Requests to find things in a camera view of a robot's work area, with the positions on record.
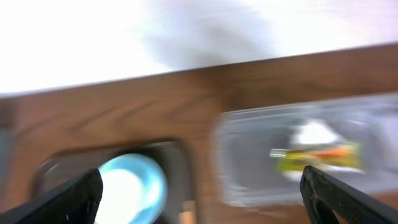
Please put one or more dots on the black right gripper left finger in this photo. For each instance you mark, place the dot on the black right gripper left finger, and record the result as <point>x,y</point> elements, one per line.
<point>74,201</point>

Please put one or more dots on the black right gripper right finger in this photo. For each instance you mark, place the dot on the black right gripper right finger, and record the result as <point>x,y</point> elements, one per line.
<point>326,197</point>

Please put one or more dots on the yellow snack wrapper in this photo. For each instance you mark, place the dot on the yellow snack wrapper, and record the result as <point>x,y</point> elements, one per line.
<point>337,158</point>

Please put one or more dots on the light blue bowl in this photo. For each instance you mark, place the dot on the light blue bowl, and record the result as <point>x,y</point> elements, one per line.
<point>134,190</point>

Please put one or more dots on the dark brown serving tray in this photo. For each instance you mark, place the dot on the dark brown serving tray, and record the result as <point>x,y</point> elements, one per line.
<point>168,153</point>

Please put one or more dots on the white crumpled napkin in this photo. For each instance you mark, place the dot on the white crumpled napkin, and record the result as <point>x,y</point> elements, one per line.
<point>313,132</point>

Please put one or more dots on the clear plastic bin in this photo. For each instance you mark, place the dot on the clear plastic bin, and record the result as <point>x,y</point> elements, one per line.
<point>249,177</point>

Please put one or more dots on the wooden chopstick left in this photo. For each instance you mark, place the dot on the wooden chopstick left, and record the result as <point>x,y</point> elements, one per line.
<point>188,215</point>

